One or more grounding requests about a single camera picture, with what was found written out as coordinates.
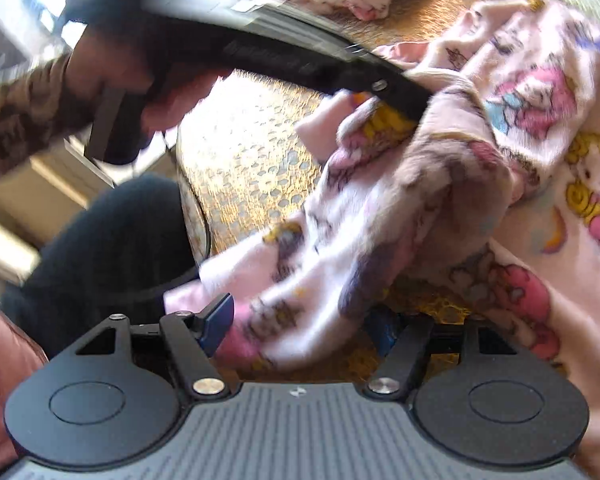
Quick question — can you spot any pink cartoon fleece garment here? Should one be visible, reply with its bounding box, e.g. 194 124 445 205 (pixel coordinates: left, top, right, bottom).
164 0 600 479

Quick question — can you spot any left patterned sleeve forearm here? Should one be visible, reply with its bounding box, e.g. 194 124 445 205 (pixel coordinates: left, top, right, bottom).
0 53 94 177

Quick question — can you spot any person left hand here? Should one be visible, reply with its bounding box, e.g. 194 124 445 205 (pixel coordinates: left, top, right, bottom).
65 26 232 134

